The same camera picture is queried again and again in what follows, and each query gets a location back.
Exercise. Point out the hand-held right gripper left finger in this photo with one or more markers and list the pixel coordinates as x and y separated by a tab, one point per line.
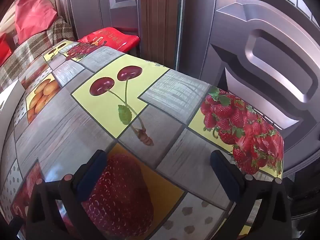
91	173

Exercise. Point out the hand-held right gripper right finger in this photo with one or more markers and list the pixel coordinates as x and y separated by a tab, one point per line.
225	173

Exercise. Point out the fruit print tablecloth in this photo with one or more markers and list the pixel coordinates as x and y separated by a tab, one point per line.
162	130

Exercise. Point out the brown metal door leaf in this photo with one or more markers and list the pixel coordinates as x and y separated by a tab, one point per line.
262	42
95	2

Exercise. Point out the red bag with gold print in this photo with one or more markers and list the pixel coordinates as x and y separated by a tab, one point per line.
112	38

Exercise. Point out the plaid checked cushion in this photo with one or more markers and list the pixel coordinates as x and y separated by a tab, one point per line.
30	50

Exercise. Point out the plain red fabric bag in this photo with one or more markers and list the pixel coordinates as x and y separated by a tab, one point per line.
32	15

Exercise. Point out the brown ribbed door post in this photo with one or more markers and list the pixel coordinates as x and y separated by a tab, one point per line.
157	17

